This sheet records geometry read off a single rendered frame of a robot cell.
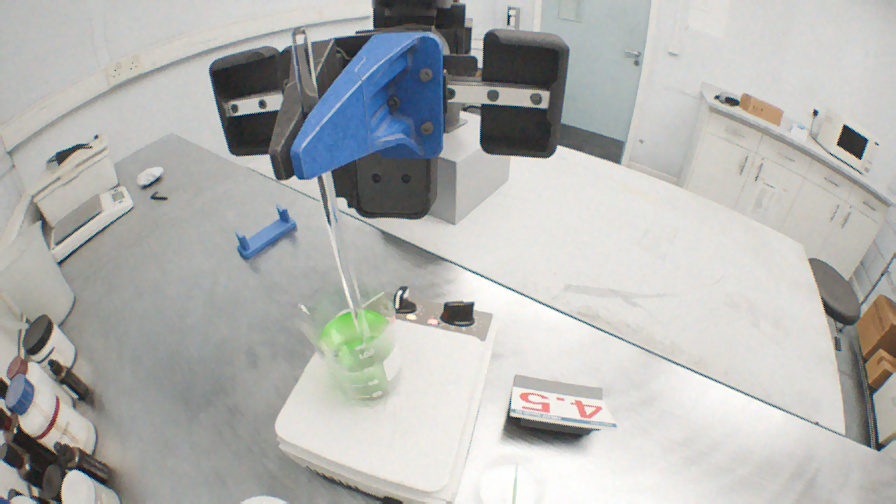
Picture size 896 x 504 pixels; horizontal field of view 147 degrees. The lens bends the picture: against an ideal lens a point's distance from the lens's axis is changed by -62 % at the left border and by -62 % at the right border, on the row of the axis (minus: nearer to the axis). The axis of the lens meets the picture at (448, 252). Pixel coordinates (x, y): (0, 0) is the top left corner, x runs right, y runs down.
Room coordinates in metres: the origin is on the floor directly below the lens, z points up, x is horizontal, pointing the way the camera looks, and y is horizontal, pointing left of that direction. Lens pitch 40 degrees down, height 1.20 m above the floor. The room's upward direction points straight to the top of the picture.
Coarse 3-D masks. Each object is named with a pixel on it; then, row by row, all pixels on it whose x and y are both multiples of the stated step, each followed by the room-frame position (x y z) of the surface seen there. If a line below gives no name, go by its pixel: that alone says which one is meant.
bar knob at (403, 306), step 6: (402, 288) 0.23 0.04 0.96; (408, 288) 0.23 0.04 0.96; (396, 294) 0.21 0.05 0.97; (402, 294) 0.21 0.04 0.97; (396, 300) 0.21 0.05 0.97; (402, 300) 0.21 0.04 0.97; (396, 306) 0.21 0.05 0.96; (402, 306) 0.21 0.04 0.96; (408, 306) 0.21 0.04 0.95; (414, 306) 0.22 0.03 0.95; (396, 312) 0.20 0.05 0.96; (402, 312) 0.20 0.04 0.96; (408, 312) 0.20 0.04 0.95
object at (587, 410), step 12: (516, 396) 0.14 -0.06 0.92; (528, 396) 0.14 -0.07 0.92; (540, 396) 0.14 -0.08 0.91; (552, 396) 0.14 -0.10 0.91; (516, 408) 0.12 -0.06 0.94; (528, 408) 0.12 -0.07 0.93; (540, 408) 0.12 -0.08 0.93; (552, 408) 0.12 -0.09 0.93; (564, 408) 0.12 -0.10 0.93; (576, 408) 0.12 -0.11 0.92; (588, 408) 0.12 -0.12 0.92; (600, 408) 0.12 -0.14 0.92; (600, 420) 0.10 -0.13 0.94
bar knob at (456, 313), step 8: (448, 304) 0.20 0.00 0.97; (456, 304) 0.20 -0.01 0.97; (464, 304) 0.21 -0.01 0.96; (472, 304) 0.21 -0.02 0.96; (448, 312) 0.20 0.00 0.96; (456, 312) 0.20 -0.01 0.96; (464, 312) 0.20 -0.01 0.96; (472, 312) 0.21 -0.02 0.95; (448, 320) 0.19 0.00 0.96; (456, 320) 0.19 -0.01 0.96; (464, 320) 0.20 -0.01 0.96; (472, 320) 0.20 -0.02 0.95
